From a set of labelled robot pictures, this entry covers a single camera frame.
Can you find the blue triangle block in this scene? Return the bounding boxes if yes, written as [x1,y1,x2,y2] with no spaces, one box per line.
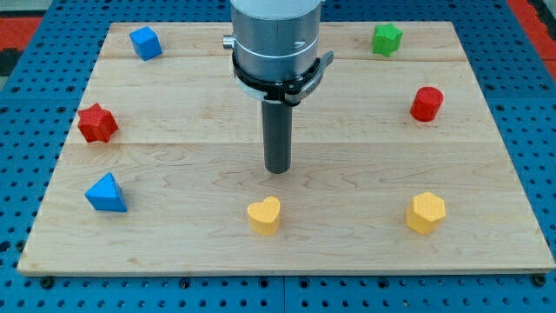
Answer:
[84,172,128,212]

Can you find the blue cube block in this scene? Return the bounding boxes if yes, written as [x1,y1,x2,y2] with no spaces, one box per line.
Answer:
[129,26,162,61]

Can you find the red cylinder block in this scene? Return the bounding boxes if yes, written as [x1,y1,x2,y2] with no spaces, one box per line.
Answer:
[410,86,444,122]

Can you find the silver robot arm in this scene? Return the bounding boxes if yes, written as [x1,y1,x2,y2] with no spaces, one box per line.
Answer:
[222,0,333,99]

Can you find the yellow hexagon block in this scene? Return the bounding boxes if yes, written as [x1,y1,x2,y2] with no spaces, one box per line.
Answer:
[405,192,447,235]

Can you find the dark grey cylindrical pointer tool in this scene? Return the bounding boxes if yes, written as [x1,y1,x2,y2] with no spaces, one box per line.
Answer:
[261,102,292,174]

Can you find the light wooden board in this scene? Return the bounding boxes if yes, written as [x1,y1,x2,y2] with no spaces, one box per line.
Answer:
[17,22,555,277]

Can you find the red star block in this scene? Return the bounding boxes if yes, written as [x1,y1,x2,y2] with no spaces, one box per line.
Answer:
[77,103,119,143]

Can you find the yellow heart block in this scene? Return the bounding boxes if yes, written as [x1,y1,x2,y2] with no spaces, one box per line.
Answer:
[247,196,281,236]

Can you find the green star block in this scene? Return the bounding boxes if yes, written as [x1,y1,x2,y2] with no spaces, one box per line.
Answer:
[372,23,403,57]

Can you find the black clamp ring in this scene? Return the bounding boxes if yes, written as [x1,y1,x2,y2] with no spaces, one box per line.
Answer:
[231,50,335,107]

